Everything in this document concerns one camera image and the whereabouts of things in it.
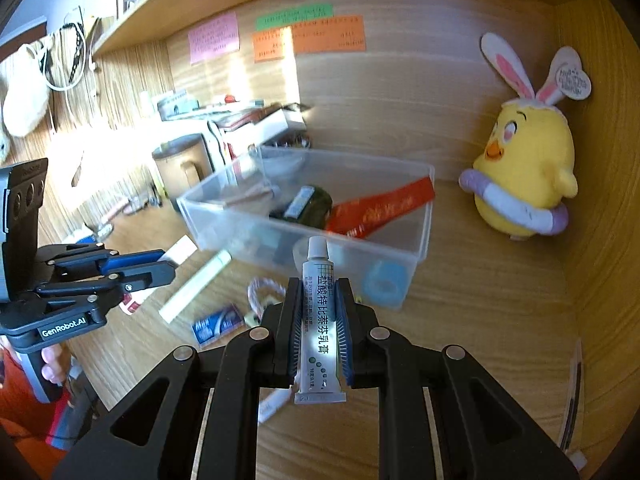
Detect stack of books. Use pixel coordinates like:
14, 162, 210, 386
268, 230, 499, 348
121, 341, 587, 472
155, 90, 312, 160

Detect white pen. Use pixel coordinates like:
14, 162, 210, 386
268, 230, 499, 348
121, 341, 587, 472
258, 388, 292, 425

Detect left hand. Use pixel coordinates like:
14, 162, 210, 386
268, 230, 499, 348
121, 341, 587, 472
41, 344, 72, 385

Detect white cylindrical tube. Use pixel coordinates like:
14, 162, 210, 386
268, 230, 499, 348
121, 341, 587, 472
158, 249, 232, 324

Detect pink white braided rope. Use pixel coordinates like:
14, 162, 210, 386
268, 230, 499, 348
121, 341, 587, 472
245, 276, 289, 326

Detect brown mug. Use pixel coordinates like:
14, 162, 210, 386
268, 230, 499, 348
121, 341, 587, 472
152, 133, 214, 211

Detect green sticky note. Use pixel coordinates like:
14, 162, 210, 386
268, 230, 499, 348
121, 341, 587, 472
255, 2, 333, 32

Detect blue tape roll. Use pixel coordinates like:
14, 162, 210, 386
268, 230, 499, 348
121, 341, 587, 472
362, 261, 410, 309

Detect blue card pack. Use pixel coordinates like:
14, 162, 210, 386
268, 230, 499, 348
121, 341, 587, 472
191, 304, 244, 350

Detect red envelope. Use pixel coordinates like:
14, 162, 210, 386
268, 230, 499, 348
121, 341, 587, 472
324, 177, 435, 238

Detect white ointment tube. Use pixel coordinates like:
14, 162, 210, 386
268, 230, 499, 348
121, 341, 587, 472
294, 236, 346, 405

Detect clear plastic storage bin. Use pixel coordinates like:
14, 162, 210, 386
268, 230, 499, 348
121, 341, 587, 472
178, 146, 435, 310

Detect dark green bottle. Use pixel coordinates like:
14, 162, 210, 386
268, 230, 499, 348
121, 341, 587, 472
269, 185, 333, 230

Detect pink sticky note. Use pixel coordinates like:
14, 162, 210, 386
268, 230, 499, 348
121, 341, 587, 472
188, 12, 240, 65

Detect orange sticky note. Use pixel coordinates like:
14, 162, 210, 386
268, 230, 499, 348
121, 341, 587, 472
252, 15, 367, 63

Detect white cable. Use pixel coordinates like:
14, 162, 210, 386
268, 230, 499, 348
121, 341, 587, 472
39, 8, 101, 97

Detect yellow chick plush toy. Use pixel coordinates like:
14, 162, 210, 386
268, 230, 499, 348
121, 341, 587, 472
459, 32, 592, 240

